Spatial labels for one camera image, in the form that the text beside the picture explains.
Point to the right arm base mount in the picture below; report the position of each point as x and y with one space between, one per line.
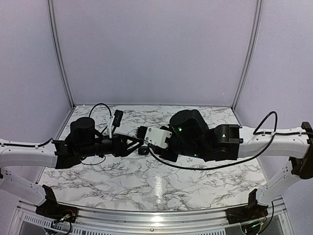
243 214

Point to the right aluminium frame post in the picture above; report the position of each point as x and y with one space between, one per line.
249 54

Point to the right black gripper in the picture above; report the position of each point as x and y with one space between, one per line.
159 152

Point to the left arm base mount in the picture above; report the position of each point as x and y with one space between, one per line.
57 211

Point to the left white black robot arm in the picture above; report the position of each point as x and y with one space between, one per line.
82 142

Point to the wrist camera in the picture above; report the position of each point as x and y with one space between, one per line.
114 122
154 136

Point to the front aluminium rail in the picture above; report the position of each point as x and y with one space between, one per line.
92 221

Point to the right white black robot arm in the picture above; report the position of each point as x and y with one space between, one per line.
189 135

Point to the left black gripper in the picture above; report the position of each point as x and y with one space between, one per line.
120 148

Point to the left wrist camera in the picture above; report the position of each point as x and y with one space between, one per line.
114 122

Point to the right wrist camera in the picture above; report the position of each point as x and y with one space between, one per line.
154 136

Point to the black earbud charging case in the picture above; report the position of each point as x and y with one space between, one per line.
143 151

